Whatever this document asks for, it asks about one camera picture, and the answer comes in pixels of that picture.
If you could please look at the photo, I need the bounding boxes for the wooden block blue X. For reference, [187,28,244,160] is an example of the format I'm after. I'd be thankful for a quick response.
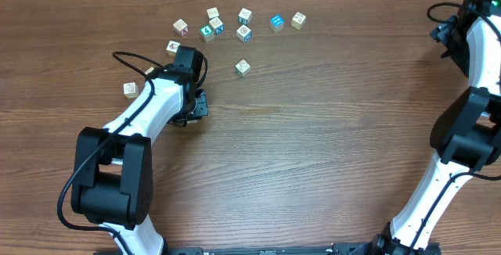
[209,17,225,35]

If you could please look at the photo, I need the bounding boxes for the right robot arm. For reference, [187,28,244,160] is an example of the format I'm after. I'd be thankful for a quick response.
[352,0,500,254]

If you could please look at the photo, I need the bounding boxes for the blue top block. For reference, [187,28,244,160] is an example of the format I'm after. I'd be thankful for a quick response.
[269,14,284,32]

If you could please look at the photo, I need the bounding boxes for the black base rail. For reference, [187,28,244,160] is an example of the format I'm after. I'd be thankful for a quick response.
[93,242,442,255]

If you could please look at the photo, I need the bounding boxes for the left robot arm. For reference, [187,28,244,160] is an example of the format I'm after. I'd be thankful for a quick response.
[56,46,208,254]

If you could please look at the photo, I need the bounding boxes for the wooden block acorn picture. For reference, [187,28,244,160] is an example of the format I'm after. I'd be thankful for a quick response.
[166,41,180,57]

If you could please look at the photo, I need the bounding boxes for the wooden block yellow side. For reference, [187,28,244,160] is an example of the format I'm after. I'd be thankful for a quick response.
[291,12,306,30]

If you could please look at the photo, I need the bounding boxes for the green number 4 block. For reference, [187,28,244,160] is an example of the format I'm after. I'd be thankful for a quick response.
[200,24,214,42]

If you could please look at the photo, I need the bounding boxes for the plain wooden block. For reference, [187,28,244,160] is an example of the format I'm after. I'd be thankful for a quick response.
[207,7,219,20]

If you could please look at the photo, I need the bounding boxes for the wooden block green edge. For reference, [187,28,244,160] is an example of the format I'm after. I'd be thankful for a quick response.
[235,59,251,77]

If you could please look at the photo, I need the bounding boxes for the wooden block blue side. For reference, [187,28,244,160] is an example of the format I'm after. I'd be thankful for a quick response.
[236,24,252,42]

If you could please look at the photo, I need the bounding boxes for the wooden block red side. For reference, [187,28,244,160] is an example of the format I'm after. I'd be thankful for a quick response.
[173,19,189,37]

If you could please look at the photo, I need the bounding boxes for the wooden block teal side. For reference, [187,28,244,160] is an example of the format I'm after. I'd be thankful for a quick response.
[238,8,252,26]

